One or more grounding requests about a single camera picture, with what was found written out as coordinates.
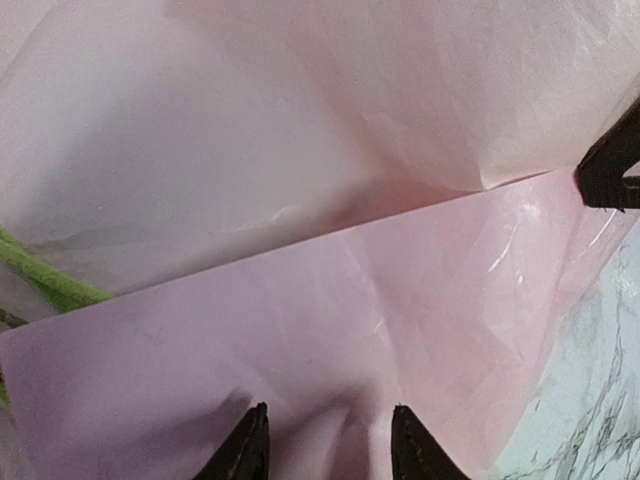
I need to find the pink wrapping paper sheet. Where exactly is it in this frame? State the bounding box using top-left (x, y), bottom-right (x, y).
top-left (1, 1), bottom-right (639, 479)

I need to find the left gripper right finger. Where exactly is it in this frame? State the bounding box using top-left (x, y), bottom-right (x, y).
top-left (391, 405), bottom-right (469, 480)

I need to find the pink rose fake flower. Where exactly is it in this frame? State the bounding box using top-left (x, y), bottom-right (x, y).
top-left (1, 228), bottom-right (112, 313)

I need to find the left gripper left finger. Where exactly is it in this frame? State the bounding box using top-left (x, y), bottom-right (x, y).
top-left (199, 402), bottom-right (270, 480)

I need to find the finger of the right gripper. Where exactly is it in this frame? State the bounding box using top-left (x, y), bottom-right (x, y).
top-left (574, 99), bottom-right (640, 212)

